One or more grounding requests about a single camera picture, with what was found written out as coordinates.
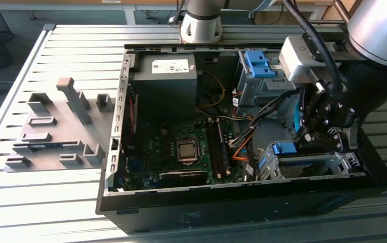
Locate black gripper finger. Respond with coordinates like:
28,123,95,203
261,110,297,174
297,85,331,147
305,118,361,152

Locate hard disk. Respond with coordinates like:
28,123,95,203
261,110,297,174
259,141,336,178

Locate silver disk bay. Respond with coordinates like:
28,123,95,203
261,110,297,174
256,141,365,180

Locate silver drive cage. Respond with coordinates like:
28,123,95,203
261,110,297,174
236,50,301,108

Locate blue plastic latch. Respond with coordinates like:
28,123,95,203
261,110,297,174
245,50,279,78

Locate black RAM stick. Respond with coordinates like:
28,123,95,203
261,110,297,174
205,117,221,179

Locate CPU socket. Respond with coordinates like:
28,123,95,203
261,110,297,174
175,138,200,165

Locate black PC case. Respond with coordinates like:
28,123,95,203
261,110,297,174
93,42,387,235

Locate grey power supply unit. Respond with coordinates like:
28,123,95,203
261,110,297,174
131,53,199,122

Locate black graphics card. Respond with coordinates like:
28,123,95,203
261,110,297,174
157,169,209,188

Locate green motherboard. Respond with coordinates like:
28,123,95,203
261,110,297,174
121,118,248,190

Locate white framed desk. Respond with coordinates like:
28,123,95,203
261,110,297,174
0,0,336,26

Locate grey parts rack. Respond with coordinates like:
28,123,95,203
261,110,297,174
3,77,117,175

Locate dark blue RAM stick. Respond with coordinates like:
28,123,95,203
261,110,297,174
27,143,63,150

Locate blue wire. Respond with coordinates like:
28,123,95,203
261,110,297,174
292,97,304,139

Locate black cable bundle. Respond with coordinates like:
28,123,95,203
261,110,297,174
228,87,301,149

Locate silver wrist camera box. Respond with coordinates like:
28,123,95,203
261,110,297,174
279,35,341,83

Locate thin orange wire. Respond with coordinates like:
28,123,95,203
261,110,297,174
232,141,249,161

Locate yellow wire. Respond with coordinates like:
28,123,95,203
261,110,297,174
195,71,227,109

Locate red twisted wire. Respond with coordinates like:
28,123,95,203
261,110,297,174
128,96,139,134

